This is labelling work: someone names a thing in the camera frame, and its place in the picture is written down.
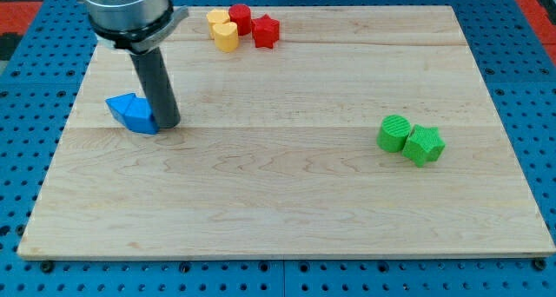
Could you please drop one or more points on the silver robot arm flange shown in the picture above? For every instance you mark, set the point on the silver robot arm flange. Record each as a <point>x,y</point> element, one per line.
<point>136,26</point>

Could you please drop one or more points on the wooden board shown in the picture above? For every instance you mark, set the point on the wooden board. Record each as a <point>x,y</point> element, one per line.
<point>276,154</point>

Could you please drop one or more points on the red star block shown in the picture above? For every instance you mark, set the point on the red star block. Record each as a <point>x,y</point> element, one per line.
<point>265,31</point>

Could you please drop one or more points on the green cylinder block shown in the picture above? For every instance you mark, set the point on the green cylinder block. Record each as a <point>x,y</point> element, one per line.
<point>393,133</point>

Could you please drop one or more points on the yellow heart block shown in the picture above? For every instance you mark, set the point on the yellow heart block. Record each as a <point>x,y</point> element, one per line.
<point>226,36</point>

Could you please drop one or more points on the red cylinder block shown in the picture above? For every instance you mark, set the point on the red cylinder block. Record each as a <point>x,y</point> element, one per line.
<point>240,14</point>

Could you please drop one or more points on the blue pentagon block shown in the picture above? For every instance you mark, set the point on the blue pentagon block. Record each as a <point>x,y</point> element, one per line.
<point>138,117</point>

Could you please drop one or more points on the green star block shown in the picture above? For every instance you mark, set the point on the green star block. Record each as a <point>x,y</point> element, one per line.
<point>423,145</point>

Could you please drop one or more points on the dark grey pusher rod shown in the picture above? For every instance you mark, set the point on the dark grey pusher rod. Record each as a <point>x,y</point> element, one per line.
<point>154,79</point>

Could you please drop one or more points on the blue triangular block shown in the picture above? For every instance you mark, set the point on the blue triangular block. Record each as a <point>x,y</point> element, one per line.
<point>118,106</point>

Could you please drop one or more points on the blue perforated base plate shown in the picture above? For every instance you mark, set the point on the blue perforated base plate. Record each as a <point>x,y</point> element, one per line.
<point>39,86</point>

